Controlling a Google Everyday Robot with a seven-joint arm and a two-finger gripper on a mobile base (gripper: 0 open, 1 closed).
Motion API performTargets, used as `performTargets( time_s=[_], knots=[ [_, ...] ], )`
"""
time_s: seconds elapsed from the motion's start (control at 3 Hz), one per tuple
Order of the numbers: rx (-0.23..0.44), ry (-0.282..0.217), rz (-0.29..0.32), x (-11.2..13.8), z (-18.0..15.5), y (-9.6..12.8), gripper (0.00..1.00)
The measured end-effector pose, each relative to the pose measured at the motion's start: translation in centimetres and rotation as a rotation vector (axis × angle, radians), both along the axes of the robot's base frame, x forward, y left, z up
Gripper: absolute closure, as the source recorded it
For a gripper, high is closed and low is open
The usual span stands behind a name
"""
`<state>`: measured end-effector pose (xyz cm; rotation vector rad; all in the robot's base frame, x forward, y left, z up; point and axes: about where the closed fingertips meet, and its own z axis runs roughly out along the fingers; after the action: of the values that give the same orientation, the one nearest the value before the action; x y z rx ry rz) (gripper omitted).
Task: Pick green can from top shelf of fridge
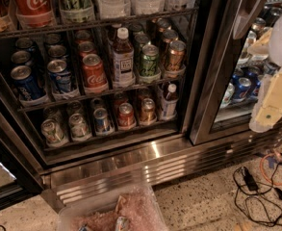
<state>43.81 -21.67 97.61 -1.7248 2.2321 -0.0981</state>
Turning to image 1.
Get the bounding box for small bottle bottom shelf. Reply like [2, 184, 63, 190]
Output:
[158, 84, 178, 120]

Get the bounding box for front green can middle shelf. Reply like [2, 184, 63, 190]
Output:
[139, 44, 159, 77]

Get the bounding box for white green can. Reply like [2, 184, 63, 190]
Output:
[68, 114, 91, 141]
[40, 118, 68, 147]

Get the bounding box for front blue pepsi can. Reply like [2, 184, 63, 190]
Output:
[11, 65, 45, 101]

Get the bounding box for black power adapter cable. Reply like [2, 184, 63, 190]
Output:
[232, 166, 282, 228]

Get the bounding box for brown tea bottle white cap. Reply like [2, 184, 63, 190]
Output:
[113, 27, 134, 87]

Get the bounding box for steel fridge base grille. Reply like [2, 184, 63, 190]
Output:
[41, 121, 282, 211]

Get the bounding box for white green can bottom left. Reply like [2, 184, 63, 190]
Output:
[40, 118, 68, 147]

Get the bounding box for red can bottom shelf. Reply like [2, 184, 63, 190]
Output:
[117, 102, 135, 128]

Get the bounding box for orange cable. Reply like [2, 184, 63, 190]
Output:
[259, 147, 282, 187]

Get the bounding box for blue white pepsi can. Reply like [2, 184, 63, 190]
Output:
[47, 60, 80, 99]

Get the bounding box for red cola can top shelf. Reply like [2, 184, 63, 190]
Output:
[14, 0, 52, 28]

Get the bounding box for front gold can middle shelf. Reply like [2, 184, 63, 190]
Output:
[165, 39, 186, 78]

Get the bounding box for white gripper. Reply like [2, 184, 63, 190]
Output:
[247, 15, 282, 133]

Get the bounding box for fridge door handle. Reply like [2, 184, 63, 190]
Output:
[233, 0, 267, 39]

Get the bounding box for clear plastic bin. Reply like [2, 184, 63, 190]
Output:
[56, 184, 169, 231]

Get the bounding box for gold can shelf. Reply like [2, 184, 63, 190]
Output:
[165, 39, 186, 78]
[140, 98, 156, 125]

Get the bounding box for gold can bottom shelf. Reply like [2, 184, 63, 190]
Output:
[140, 98, 156, 125]

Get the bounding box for front red cola can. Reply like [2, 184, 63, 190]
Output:
[82, 54, 109, 93]

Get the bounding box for blue can bottom shelf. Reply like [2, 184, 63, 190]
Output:
[93, 108, 112, 135]

